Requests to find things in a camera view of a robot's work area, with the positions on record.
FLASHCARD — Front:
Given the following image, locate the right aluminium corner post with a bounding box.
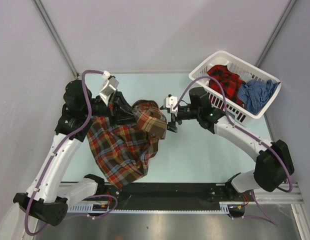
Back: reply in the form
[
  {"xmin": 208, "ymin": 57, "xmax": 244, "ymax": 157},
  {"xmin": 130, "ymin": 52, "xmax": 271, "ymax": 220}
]
[{"xmin": 255, "ymin": 0, "xmax": 299, "ymax": 68}]

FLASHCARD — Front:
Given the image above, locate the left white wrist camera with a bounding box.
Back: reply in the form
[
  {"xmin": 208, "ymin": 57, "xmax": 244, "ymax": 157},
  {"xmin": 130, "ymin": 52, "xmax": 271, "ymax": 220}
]
[{"xmin": 98, "ymin": 70, "xmax": 119, "ymax": 106}]

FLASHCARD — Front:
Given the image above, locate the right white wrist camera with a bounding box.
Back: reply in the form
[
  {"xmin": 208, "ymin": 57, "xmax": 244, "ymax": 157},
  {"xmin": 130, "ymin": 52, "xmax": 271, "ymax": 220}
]
[{"xmin": 163, "ymin": 96, "xmax": 178, "ymax": 116}]

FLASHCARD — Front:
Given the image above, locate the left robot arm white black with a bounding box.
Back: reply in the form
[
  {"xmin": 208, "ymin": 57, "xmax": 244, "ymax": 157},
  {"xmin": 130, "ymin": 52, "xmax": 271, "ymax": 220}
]
[{"xmin": 13, "ymin": 76, "xmax": 135, "ymax": 226}]

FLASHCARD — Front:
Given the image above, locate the left aluminium corner post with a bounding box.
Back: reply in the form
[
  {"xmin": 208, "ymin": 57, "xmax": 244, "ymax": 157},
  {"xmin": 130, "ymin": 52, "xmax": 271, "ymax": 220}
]
[{"xmin": 31, "ymin": 0, "xmax": 79, "ymax": 79}]

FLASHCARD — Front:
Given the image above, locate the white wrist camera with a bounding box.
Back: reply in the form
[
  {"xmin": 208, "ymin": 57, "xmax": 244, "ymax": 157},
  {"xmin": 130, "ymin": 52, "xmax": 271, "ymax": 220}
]
[
  {"xmin": 98, "ymin": 70, "xmax": 119, "ymax": 106},
  {"xmin": 163, "ymin": 96, "xmax": 178, "ymax": 116}
]

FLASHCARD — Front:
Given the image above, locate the red black checked shirt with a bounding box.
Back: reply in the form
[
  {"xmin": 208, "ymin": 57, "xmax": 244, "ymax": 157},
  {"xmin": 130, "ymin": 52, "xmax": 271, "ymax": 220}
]
[{"xmin": 207, "ymin": 64, "xmax": 246, "ymax": 108}]

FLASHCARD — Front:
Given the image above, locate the aluminium frame profile front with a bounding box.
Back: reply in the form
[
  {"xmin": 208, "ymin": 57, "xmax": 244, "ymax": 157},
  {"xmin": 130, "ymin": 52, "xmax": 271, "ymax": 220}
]
[{"xmin": 254, "ymin": 183, "xmax": 304, "ymax": 205}]

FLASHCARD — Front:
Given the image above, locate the purple cable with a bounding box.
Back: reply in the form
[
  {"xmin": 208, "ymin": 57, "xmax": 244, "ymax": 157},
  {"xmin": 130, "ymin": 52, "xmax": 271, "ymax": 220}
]
[
  {"xmin": 172, "ymin": 76, "xmax": 295, "ymax": 227},
  {"xmin": 24, "ymin": 69, "xmax": 120, "ymax": 236}
]

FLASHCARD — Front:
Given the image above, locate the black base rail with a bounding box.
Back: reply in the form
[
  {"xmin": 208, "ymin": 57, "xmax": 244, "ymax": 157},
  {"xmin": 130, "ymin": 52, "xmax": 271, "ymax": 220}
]
[{"xmin": 82, "ymin": 181, "xmax": 251, "ymax": 212}]

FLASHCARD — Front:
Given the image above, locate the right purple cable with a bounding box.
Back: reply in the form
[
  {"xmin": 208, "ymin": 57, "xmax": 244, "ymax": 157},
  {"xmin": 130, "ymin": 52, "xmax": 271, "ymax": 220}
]
[{"xmin": 172, "ymin": 76, "xmax": 295, "ymax": 227}]

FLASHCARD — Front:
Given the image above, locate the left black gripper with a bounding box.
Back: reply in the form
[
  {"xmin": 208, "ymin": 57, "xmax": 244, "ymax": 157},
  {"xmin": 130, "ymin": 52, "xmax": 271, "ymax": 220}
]
[{"xmin": 82, "ymin": 89, "xmax": 145, "ymax": 128}]

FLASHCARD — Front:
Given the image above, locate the blue checked shirt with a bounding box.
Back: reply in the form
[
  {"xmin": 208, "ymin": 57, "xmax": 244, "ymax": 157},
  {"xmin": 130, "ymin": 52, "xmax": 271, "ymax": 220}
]
[{"xmin": 237, "ymin": 79, "xmax": 280, "ymax": 115}]

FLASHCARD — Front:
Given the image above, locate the white slotted cable duct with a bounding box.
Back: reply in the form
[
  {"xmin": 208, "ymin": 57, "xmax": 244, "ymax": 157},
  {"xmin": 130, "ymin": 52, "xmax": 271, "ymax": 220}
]
[{"xmin": 68, "ymin": 201, "xmax": 246, "ymax": 215}]

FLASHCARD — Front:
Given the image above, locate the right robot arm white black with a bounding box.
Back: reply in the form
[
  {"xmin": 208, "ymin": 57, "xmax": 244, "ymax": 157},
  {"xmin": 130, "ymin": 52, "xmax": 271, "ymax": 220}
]
[{"xmin": 160, "ymin": 87, "xmax": 295, "ymax": 201}]

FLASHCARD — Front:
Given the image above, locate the white plastic laundry basket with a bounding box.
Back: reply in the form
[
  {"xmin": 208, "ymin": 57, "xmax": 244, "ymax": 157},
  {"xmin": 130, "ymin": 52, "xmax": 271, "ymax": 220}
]
[{"xmin": 188, "ymin": 50, "xmax": 282, "ymax": 126}]

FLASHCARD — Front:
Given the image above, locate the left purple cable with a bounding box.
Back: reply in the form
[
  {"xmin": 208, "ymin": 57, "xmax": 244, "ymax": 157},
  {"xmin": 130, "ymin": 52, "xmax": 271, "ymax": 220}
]
[{"xmin": 24, "ymin": 69, "xmax": 120, "ymax": 236}]

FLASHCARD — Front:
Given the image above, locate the aluminium corner post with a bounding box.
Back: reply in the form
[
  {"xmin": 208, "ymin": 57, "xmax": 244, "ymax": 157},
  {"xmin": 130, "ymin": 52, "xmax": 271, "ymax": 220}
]
[
  {"xmin": 31, "ymin": 0, "xmax": 79, "ymax": 79},
  {"xmin": 255, "ymin": 0, "xmax": 299, "ymax": 68}
]

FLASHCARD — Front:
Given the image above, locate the brown red plaid shirt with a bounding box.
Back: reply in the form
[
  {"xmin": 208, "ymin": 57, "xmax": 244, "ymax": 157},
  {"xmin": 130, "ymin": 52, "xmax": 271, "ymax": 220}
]
[{"xmin": 86, "ymin": 99, "xmax": 167, "ymax": 189}]

